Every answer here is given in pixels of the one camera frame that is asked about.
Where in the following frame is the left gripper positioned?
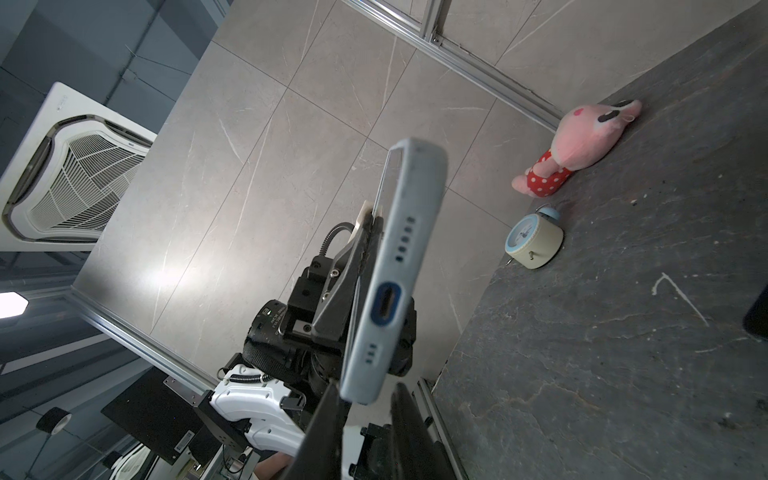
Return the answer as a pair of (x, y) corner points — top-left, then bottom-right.
(280, 215), (383, 359)

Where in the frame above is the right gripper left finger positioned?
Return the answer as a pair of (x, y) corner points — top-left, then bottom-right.
(282, 383), (351, 480)

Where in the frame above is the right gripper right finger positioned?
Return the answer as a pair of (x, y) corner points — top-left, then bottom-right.
(391, 383), (455, 480)

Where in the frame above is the phone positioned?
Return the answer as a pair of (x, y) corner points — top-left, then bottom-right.
(340, 138), (448, 405)
(743, 286), (768, 340)

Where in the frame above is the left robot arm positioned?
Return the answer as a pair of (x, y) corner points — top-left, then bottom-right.
(197, 214), (433, 479)

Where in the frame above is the small cream alarm clock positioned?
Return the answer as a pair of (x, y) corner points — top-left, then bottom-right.
(504, 204), (565, 270)

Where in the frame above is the ceiling air conditioner unit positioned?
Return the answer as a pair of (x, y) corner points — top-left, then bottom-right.
(1, 82), (157, 252)

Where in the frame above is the pink plush toy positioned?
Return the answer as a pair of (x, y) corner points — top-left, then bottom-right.
(511, 99), (643, 198)

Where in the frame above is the fluorescent tube light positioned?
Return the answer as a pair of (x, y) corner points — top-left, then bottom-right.
(0, 292), (29, 319)

